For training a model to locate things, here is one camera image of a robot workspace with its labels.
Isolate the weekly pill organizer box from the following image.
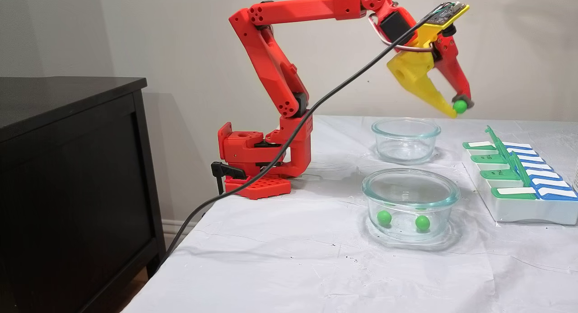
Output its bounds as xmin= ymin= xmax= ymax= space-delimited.
xmin=462 ymin=126 xmax=578 ymax=225

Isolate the black wooden cabinet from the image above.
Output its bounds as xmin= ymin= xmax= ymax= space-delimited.
xmin=0 ymin=76 xmax=167 ymax=313

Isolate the glass bowl with green balls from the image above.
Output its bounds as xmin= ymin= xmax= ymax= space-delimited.
xmin=361 ymin=168 xmax=461 ymax=242

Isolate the black table clamp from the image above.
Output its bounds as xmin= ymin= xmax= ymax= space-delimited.
xmin=210 ymin=162 xmax=247 ymax=196

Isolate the glass bowl for red balls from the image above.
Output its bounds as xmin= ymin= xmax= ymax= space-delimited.
xmin=371 ymin=117 xmax=442 ymax=165

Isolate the black camera cable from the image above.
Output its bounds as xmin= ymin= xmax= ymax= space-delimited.
xmin=156 ymin=5 xmax=452 ymax=271

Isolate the white tablecloth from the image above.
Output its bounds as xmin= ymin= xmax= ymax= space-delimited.
xmin=122 ymin=117 xmax=578 ymax=313

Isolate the camera board on yellow mount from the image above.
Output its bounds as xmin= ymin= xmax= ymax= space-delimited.
xmin=418 ymin=1 xmax=470 ymax=38

